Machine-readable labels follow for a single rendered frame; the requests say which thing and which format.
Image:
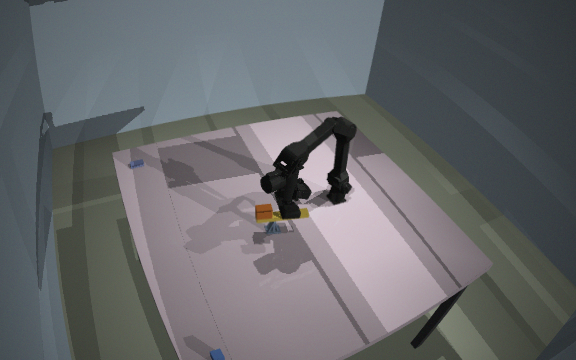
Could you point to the yellow bar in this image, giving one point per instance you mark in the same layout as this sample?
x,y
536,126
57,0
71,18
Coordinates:
x,y
264,213

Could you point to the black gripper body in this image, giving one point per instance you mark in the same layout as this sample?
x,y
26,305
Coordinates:
x,y
288,211

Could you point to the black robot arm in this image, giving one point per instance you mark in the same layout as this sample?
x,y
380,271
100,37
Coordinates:
x,y
297,153

